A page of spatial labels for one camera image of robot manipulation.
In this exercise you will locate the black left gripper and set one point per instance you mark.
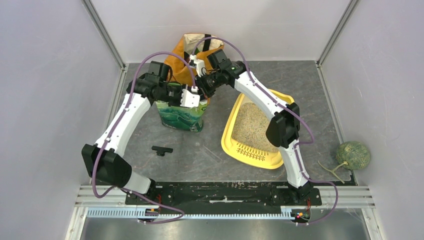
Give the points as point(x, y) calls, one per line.
point(180, 88)

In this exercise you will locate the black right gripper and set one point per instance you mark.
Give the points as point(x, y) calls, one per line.
point(200, 81)

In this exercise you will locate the green cat litter bag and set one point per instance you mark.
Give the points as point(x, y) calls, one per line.
point(182, 118)

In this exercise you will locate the orange paper shopping bag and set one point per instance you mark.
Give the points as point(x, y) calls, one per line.
point(180, 72)

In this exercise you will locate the black bag clip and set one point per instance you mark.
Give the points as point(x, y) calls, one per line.
point(161, 151)

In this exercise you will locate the yellow litter box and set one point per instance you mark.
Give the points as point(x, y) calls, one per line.
point(244, 137)

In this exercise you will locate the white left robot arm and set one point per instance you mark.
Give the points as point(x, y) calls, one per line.
point(104, 160)

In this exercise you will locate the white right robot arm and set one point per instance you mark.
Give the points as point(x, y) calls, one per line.
point(284, 118)

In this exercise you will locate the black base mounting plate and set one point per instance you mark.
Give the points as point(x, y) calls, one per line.
point(233, 197)

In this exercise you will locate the green netted melon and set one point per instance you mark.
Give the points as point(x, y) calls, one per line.
point(350, 155)

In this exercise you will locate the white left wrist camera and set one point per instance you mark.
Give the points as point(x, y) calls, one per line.
point(190, 97)

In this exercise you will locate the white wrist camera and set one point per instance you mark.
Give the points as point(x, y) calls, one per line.
point(190, 97)
point(198, 65)

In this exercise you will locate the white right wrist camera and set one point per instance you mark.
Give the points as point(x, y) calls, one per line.
point(198, 65)

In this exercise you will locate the aluminium slotted rail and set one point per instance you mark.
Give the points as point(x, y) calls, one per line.
point(144, 213)

